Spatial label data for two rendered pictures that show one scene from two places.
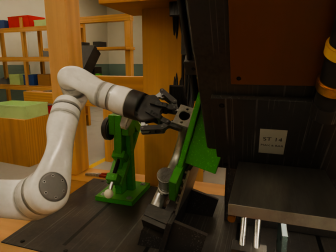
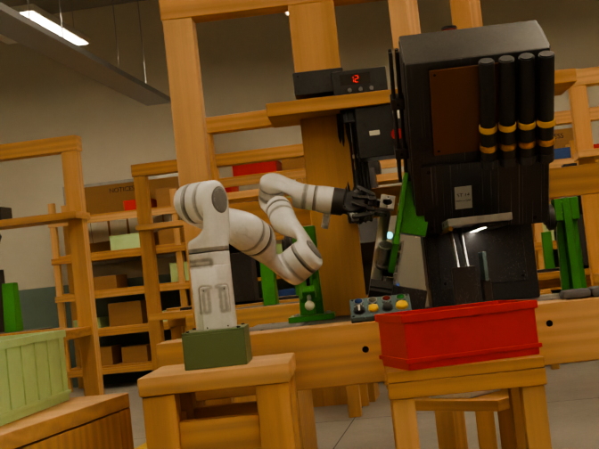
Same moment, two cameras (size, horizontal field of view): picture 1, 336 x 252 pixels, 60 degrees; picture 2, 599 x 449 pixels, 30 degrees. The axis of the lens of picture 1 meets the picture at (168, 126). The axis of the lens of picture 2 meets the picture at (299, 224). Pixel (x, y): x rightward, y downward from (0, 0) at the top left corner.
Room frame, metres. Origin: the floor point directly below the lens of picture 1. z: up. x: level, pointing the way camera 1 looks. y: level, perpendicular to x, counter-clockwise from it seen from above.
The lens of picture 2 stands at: (-2.17, 0.98, 1.02)
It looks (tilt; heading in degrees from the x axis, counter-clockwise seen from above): 3 degrees up; 345
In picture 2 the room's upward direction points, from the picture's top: 6 degrees counter-clockwise
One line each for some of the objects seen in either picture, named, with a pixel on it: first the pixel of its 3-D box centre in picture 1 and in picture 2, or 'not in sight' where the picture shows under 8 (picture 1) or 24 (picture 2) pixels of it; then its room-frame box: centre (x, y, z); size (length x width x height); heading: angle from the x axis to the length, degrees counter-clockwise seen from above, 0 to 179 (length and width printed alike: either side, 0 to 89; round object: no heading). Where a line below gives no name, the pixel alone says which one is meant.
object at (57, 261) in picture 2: not in sight; (186, 282); (10.57, -1.00, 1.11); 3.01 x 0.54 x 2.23; 67
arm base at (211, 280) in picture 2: not in sight; (212, 289); (0.28, 0.54, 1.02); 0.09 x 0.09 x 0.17; 83
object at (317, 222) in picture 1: (279, 172); (471, 224); (0.55, -0.22, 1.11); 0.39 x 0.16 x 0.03; 162
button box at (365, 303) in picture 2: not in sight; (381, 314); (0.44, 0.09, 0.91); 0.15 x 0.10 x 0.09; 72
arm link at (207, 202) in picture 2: not in sight; (205, 219); (0.28, 0.54, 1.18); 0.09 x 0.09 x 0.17; 44
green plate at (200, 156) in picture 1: (207, 135); (411, 211); (0.63, -0.09, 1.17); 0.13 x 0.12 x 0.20; 72
